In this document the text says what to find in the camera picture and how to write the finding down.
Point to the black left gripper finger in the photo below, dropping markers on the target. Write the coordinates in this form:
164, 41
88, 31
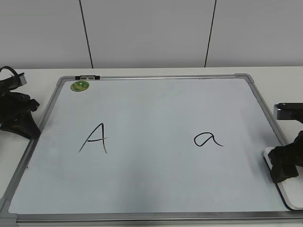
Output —
23, 125

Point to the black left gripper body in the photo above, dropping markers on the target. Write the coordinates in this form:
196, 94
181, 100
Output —
14, 103

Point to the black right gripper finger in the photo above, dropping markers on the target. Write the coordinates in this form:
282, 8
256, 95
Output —
283, 160

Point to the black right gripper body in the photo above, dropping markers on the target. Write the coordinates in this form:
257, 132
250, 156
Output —
298, 142

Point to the white board eraser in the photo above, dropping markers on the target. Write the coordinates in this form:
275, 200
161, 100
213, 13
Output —
291, 191

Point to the round green magnet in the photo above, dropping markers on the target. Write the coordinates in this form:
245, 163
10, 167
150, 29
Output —
79, 86

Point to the black marker clip holder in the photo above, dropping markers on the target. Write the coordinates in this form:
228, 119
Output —
87, 77

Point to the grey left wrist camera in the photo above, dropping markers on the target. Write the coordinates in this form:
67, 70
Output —
15, 81

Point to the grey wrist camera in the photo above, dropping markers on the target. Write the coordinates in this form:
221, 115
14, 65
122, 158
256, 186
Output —
289, 112
15, 81

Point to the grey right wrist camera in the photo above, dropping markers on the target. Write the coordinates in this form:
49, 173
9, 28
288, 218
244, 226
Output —
289, 112

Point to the white board with grey frame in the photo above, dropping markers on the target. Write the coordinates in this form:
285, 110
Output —
150, 149

